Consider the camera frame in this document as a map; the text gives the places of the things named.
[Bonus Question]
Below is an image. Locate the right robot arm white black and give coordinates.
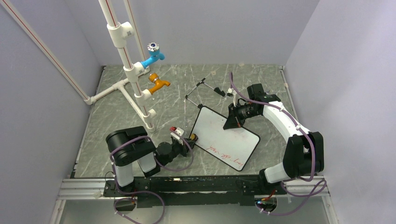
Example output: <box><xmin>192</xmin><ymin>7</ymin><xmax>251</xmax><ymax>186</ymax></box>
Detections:
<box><xmin>223</xmin><ymin>84</ymin><xmax>324</xmax><ymax>194</ymax></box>

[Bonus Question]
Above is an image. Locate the black wire whiteboard stand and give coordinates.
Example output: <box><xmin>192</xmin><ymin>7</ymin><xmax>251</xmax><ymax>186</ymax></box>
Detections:
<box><xmin>184</xmin><ymin>72</ymin><xmax>226</xmax><ymax>109</ymax></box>

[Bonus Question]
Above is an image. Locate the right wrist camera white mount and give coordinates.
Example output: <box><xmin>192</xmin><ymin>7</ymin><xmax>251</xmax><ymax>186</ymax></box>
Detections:
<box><xmin>226</xmin><ymin>87</ymin><xmax>240</xmax><ymax>106</ymax></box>

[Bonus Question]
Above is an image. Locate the white PVC pipe frame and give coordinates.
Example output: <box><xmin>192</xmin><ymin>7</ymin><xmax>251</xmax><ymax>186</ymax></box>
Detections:
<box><xmin>86</xmin><ymin>0</ymin><xmax>156</xmax><ymax>133</ymax></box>

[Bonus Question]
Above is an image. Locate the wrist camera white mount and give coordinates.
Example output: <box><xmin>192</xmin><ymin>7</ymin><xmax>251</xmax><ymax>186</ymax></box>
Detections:
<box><xmin>170</xmin><ymin>126</ymin><xmax>185</xmax><ymax>144</ymax></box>
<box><xmin>226</xmin><ymin>87</ymin><xmax>240</xmax><ymax>106</ymax></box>

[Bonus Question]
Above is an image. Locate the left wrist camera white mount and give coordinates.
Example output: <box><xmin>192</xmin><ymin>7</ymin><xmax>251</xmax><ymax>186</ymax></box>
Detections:
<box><xmin>170</xmin><ymin>126</ymin><xmax>185</xmax><ymax>144</ymax></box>

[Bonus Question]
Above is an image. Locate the aluminium extrusion frame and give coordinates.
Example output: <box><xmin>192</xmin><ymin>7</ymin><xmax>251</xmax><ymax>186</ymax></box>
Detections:
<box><xmin>57</xmin><ymin>176</ymin><xmax>339</xmax><ymax>224</ymax></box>

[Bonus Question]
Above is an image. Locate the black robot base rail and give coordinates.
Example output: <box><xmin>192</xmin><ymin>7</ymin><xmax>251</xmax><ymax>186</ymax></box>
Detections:
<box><xmin>103</xmin><ymin>175</ymin><xmax>286</xmax><ymax>208</ymax></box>

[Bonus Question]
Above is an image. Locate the blue faucet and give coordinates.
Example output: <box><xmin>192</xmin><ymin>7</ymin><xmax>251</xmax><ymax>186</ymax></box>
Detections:
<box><xmin>141</xmin><ymin>42</ymin><xmax>165</xmax><ymax>69</ymax></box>

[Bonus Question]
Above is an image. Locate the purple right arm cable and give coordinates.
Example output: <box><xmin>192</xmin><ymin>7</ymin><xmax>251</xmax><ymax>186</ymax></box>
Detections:
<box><xmin>229</xmin><ymin>71</ymin><xmax>328</xmax><ymax>217</ymax></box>

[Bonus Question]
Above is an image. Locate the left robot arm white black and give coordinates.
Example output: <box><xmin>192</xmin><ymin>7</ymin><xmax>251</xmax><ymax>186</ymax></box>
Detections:
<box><xmin>106</xmin><ymin>126</ymin><xmax>198</xmax><ymax>196</ymax></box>

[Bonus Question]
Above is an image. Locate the orange faucet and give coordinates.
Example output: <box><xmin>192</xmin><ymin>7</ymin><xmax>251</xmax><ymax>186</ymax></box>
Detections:
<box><xmin>148</xmin><ymin>73</ymin><xmax>170</xmax><ymax>95</ymax></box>

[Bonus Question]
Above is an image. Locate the yellow black eraser cloth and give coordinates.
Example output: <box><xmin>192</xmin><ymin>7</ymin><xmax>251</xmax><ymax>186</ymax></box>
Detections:
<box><xmin>190</xmin><ymin>133</ymin><xmax>198</xmax><ymax>142</ymax></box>

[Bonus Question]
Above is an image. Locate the small black-framed whiteboard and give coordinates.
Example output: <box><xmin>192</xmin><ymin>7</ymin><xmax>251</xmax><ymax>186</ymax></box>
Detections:
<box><xmin>191</xmin><ymin>106</ymin><xmax>261</xmax><ymax>172</ymax></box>

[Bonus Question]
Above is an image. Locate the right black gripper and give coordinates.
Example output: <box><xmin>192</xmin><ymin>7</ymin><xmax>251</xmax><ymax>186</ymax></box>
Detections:
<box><xmin>223</xmin><ymin>102</ymin><xmax>260</xmax><ymax>130</ymax></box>

